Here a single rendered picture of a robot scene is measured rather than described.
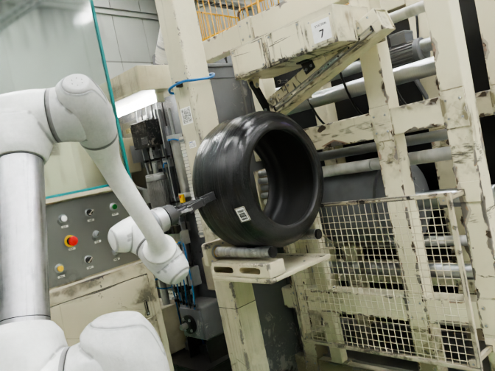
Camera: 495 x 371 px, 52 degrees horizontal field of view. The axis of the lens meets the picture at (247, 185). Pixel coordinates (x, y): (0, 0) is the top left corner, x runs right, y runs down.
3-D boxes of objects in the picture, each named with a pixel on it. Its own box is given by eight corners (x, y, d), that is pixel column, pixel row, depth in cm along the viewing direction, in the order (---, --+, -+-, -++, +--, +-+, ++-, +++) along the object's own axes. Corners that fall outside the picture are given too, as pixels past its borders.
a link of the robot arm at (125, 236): (139, 226, 177) (163, 249, 171) (100, 244, 167) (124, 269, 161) (142, 203, 171) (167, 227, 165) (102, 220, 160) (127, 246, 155)
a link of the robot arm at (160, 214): (139, 212, 174) (153, 206, 178) (148, 236, 176) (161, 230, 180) (153, 210, 168) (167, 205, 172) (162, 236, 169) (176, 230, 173)
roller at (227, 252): (216, 259, 219) (211, 251, 217) (222, 252, 222) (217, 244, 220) (273, 260, 193) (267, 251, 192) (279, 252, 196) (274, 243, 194)
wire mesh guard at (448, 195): (303, 341, 257) (276, 207, 254) (306, 340, 258) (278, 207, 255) (482, 373, 191) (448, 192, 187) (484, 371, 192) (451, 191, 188)
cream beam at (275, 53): (234, 81, 237) (227, 50, 236) (271, 79, 254) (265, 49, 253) (338, 41, 192) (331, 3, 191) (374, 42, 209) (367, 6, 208)
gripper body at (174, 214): (167, 207, 172) (188, 198, 178) (153, 208, 178) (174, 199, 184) (174, 227, 173) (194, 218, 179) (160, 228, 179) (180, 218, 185)
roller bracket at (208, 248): (205, 266, 218) (200, 244, 217) (269, 242, 244) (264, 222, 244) (209, 266, 215) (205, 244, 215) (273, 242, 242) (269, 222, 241)
